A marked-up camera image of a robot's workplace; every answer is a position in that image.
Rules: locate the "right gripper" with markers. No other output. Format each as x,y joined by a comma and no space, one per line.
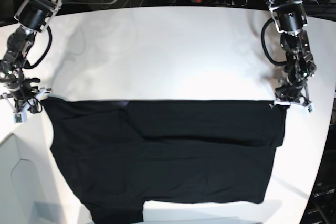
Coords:
25,96

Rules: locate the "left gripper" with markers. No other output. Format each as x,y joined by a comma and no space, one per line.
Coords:
296,94

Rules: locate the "black T-shirt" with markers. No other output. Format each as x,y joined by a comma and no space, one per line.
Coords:
115,156

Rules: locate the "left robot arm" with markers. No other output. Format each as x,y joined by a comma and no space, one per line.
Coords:
290,18

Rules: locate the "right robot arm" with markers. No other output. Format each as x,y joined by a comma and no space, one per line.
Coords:
33,17

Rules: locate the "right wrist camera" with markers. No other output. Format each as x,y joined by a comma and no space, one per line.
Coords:
20,117

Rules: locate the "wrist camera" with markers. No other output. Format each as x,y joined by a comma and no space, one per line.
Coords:
20,117
307,109

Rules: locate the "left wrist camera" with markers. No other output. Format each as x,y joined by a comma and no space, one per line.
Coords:
307,109

